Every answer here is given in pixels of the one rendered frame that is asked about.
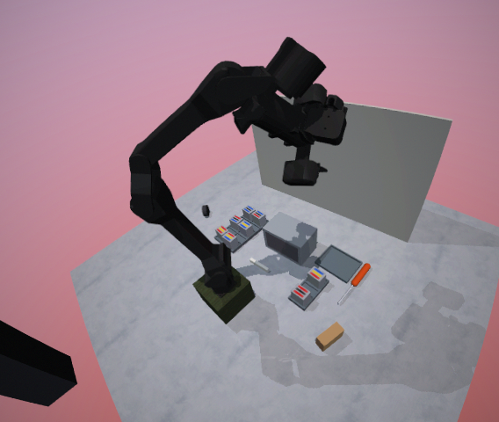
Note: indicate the tan rectangular block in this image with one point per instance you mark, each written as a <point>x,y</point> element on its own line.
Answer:
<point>330,336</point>

